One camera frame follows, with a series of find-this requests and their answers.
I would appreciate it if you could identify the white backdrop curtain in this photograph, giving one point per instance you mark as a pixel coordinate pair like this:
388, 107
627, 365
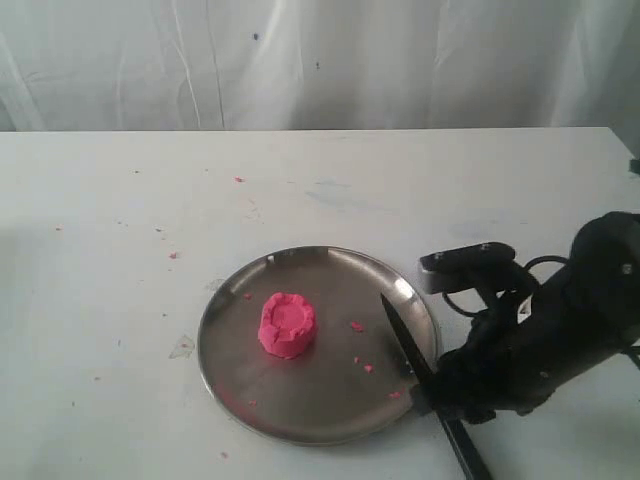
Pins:
250, 65

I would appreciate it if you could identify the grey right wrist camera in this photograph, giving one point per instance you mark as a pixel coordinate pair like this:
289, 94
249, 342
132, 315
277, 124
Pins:
460, 269

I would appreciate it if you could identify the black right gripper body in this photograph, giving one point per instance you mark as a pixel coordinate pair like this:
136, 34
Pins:
502, 365

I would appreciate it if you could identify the black knife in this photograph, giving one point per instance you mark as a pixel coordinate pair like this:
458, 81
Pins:
467, 455

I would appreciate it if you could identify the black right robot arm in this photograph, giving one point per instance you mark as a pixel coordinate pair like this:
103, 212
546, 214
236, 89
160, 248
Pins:
598, 286

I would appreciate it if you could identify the pink clay lump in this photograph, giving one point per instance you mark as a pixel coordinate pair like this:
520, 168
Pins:
287, 325

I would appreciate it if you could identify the round steel plate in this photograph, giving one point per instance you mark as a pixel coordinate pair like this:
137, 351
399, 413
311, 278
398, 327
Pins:
320, 397

